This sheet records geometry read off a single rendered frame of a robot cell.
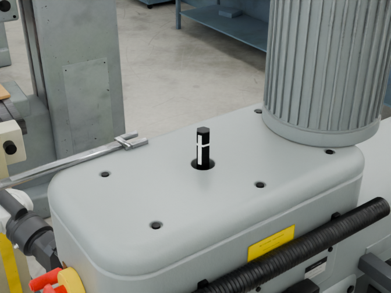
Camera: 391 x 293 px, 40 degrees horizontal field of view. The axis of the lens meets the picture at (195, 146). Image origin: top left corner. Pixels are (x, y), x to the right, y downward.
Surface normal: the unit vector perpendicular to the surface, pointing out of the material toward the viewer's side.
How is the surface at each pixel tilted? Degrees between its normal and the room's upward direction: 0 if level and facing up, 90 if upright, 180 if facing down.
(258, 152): 0
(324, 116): 90
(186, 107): 0
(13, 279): 90
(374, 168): 0
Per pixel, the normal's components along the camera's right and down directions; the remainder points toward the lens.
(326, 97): -0.22, 0.50
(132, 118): 0.00, -0.86
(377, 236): 0.57, 0.42
